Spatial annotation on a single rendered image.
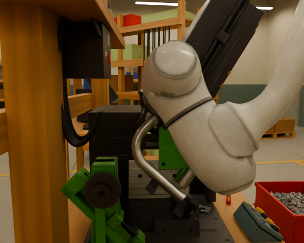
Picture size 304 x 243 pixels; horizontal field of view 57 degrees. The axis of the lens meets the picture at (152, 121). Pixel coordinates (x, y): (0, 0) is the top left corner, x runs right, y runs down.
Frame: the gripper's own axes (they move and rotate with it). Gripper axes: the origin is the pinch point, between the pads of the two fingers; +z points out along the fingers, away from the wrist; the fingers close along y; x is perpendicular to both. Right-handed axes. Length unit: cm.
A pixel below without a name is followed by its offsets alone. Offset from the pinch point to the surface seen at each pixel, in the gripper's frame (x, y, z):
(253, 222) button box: 1.1, -41.5, -0.6
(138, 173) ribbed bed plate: 14.5, -8.4, 7.0
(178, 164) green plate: 3.8, -15.2, 4.5
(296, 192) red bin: -30, -61, 35
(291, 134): -346, -195, 562
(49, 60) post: 12.9, 23.7, -21.8
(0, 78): 79, 501, 761
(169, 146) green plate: 2.0, -9.3, 4.1
